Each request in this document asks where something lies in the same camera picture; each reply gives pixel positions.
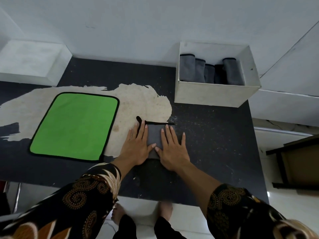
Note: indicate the person's right hand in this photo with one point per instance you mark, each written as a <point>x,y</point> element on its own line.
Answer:
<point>173,155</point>

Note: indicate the red chair with metal legs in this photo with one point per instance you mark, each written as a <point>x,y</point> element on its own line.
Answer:
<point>17,196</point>

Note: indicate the person's patterned right sleeve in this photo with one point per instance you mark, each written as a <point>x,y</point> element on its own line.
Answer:
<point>249,214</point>

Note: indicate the black stool frame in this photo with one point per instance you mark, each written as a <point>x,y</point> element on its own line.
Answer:
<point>281,166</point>

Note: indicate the white box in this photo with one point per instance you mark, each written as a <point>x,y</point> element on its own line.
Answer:
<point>211,95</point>

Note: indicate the person's dark trousers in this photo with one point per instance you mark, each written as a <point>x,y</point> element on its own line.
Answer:
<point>164,229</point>

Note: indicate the person's patterned left sleeve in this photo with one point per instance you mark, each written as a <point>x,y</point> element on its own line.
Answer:
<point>64,204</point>

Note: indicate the person's right forearm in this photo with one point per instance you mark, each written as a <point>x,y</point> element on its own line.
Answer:
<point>199,186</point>

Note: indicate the person's left hand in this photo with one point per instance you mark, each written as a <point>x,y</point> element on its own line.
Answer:
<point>135,149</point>

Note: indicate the person's right foot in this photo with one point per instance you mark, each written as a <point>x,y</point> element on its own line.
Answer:
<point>165,210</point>

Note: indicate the person's left forearm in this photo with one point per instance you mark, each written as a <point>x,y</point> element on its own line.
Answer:
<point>124,170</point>

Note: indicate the person's left foot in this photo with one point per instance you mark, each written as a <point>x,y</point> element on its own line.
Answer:
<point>118,214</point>

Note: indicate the purple cloth black trim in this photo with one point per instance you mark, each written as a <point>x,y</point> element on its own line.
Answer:
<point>154,135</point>

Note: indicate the metal floor rail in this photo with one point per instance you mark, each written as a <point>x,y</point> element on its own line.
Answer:
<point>281,131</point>

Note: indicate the person's foot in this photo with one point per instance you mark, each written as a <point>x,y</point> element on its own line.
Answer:
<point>118,214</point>
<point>165,210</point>

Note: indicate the white flat box lid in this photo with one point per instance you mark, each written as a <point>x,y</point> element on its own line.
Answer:
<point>27,57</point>

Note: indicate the person's patterned sleeve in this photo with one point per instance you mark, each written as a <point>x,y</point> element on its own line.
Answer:
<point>64,204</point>
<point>249,214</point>

